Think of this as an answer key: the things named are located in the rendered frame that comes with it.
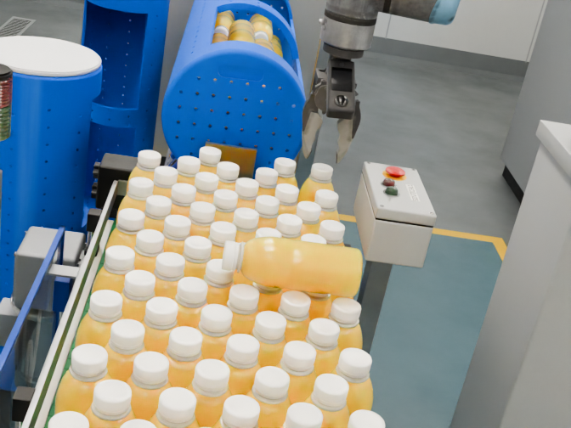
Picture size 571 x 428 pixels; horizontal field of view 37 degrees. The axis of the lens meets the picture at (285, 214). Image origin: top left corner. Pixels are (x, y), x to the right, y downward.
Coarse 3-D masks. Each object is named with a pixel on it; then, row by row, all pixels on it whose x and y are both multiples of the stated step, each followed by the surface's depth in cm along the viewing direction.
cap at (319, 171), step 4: (316, 164) 157; (320, 164) 158; (324, 164) 158; (312, 168) 156; (316, 168) 155; (320, 168) 156; (324, 168) 156; (328, 168) 157; (332, 168) 157; (312, 172) 156; (316, 172) 155; (320, 172) 155; (324, 172) 155; (328, 172) 155; (312, 176) 156; (316, 176) 156; (320, 176) 155; (324, 176) 155; (328, 176) 156
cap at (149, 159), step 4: (140, 152) 148; (144, 152) 149; (148, 152) 149; (152, 152) 149; (156, 152) 149; (140, 156) 147; (144, 156) 147; (148, 156) 147; (152, 156) 148; (156, 156) 148; (160, 156) 148; (140, 160) 147; (144, 160) 147; (148, 160) 147; (152, 160) 147; (156, 160) 147; (160, 160) 148; (140, 164) 147; (144, 164) 147; (148, 164) 147; (152, 164) 147; (156, 164) 148
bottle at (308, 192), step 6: (306, 180) 158; (312, 180) 156; (318, 180) 156; (324, 180) 156; (330, 180) 157; (306, 186) 157; (312, 186) 156; (318, 186) 156; (324, 186) 156; (330, 186) 157; (300, 192) 158; (306, 192) 156; (312, 192) 156; (300, 198) 158; (306, 198) 157; (312, 198) 156
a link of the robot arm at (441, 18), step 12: (396, 0) 140; (408, 0) 140; (420, 0) 140; (432, 0) 139; (444, 0) 139; (456, 0) 139; (384, 12) 144; (396, 12) 143; (408, 12) 142; (420, 12) 141; (432, 12) 140; (444, 12) 140; (444, 24) 143
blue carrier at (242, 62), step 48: (240, 0) 200; (288, 0) 241; (192, 48) 172; (240, 48) 162; (288, 48) 232; (192, 96) 164; (240, 96) 165; (288, 96) 165; (192, 144) 169; (240, 144) 170; (288, 144) 169
